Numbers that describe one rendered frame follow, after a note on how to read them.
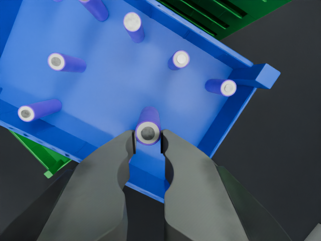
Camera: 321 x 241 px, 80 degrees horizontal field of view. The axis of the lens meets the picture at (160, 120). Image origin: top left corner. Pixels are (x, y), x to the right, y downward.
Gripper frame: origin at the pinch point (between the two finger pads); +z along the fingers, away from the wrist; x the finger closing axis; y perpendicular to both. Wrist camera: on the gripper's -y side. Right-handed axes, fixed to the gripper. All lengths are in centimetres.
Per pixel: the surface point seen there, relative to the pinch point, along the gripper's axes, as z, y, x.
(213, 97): 14.5, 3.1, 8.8
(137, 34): 11.5, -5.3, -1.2
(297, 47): 49, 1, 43
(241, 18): 28.6, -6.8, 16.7
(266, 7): 21.6, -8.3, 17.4
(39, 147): 40, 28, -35
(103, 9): 14.6, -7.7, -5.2
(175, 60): 9.6, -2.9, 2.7
